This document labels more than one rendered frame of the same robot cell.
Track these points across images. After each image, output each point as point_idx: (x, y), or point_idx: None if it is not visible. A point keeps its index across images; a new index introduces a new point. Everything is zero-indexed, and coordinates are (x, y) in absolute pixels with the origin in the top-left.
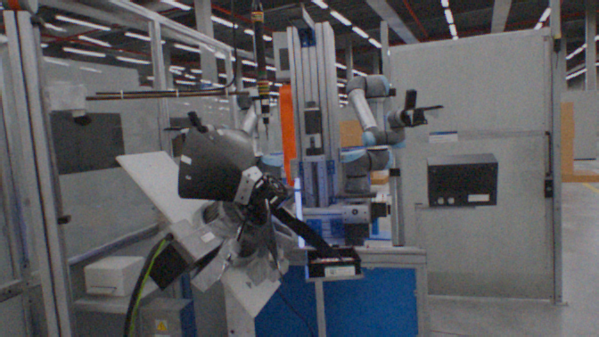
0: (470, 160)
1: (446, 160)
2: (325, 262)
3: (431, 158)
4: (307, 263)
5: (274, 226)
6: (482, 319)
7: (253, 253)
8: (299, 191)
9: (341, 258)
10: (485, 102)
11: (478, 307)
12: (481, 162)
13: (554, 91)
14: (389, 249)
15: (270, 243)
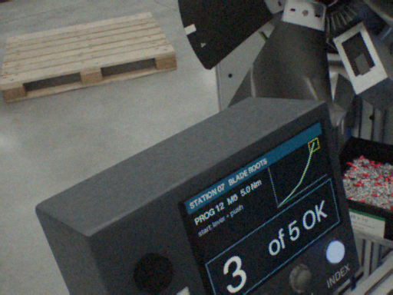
0: (140, 160)
1: (222, 123)
2: (337, 153)
3: (289, 104)
4: (353, 137)
5: (350, 38)
6: None
7: (330, 54)
8: (383, 5)
9: (229, 104)
10: None
11: None
12: (94, 175)
13: None
14: (368, 280)
15: (185, 1)
